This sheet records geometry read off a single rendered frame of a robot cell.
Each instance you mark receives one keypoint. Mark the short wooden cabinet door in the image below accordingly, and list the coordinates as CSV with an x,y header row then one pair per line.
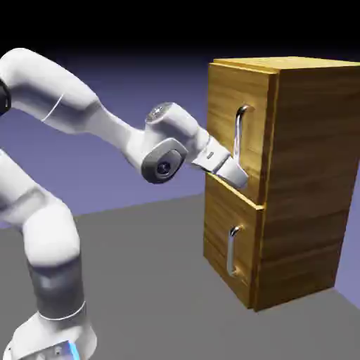
x,y
219,225

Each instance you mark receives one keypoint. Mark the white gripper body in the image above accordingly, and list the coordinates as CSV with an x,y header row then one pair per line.
x,y
233,173

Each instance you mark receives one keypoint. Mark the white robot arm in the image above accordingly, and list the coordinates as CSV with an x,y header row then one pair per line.
x,y
70,104

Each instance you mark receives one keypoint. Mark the tall wooden cabinet door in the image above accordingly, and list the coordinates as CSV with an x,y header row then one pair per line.
x,y
225,112

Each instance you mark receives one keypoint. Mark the light wood cabinet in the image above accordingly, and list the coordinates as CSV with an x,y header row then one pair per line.
x,y
309,182

